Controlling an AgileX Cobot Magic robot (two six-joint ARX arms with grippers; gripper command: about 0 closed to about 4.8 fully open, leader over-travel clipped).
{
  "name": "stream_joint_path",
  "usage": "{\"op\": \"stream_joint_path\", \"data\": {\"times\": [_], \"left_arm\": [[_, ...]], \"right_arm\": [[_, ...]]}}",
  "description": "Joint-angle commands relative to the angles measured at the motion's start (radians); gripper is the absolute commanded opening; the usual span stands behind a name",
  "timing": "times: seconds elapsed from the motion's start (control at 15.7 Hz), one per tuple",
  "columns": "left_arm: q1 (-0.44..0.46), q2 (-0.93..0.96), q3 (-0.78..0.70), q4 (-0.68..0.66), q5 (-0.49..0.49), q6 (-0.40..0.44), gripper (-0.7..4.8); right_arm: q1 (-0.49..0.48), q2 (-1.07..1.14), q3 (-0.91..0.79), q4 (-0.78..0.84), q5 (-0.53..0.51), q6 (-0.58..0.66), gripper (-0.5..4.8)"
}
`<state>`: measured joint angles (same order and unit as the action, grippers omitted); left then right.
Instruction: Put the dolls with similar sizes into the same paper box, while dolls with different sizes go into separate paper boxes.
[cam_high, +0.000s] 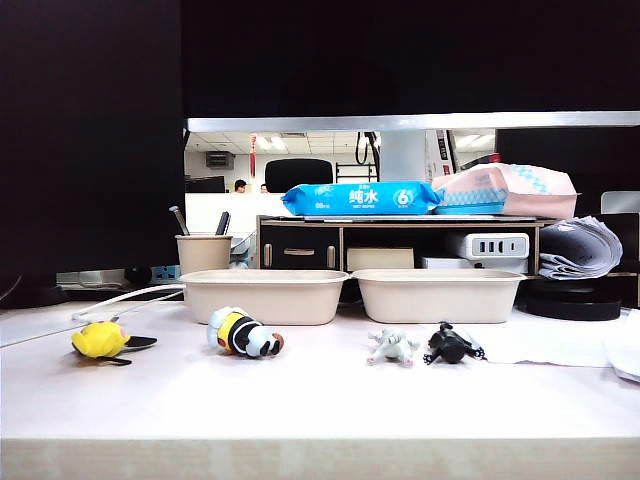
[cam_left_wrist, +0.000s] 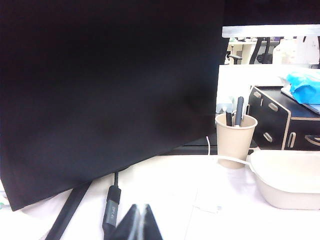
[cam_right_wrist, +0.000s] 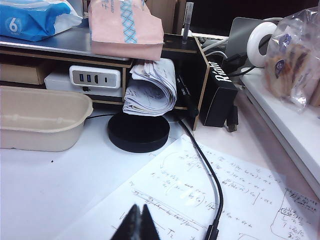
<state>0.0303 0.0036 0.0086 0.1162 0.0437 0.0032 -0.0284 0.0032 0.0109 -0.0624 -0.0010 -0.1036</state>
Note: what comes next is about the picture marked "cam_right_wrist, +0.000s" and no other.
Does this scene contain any white shelf board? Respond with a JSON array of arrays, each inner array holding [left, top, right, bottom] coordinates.
[[239, 72, 320, 191]]

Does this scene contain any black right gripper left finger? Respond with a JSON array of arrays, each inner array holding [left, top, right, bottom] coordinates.
[[109, 203, 142, 240]]

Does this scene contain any white plastic ring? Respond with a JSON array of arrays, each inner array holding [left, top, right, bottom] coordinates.
[[246, 21, 279, 69]]

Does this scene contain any white USB hub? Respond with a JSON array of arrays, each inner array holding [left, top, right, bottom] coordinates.
[[69, 65, 122, 89]]

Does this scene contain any thick black cable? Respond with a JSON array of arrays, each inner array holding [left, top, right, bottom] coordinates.
[[174, 117, 225, 240]]

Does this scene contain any pink tissue pack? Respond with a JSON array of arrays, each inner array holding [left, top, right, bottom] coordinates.
[[87, 0, 165, 62]]

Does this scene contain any black plug connector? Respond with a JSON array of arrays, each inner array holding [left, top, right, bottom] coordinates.
[[224, 104, 239, 133]]

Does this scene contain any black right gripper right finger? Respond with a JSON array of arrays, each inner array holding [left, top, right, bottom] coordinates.
[[141, 203, 161, 240]]

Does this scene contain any rolled handwritten paper stack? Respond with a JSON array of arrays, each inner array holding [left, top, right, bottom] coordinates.
[[122, 58, 179, 117]]

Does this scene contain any black wooden desk shelf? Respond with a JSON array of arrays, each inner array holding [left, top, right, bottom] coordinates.
[[0, 32, 211, 131]]

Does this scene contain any silver monitor stand plate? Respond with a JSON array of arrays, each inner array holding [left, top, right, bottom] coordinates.
[[228, 16, 285, 62]]

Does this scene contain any black box white lettering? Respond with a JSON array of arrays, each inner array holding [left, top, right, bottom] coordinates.
[[199, 58, 239, 127]]

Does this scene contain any blue wet wipes pack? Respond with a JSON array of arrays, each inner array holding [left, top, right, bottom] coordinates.
[[0, 0, 82, 42]]

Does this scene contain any cream small box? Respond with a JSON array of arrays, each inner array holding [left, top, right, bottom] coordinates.
[[0, 62, 47, 86]]

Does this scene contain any handwritten white paper sheet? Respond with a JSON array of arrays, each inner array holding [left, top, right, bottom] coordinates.
[[57, 133, 320, 240]]

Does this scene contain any clear bag of snacks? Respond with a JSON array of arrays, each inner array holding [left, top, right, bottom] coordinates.
[[264, 8, 320, 114]]

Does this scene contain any black round disc base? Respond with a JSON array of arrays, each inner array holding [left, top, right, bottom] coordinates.
[[107, 113, 171, 154]]

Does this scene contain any grey metal bar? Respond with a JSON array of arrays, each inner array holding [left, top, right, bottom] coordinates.
[[181, 1, 195, 46]]

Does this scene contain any grey closed laptop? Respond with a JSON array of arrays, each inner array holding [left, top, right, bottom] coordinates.
[[0, 26, 135, 62]]

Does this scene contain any beige pulp paper box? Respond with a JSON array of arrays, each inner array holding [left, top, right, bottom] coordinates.
[[0, 85, 95, 152]]

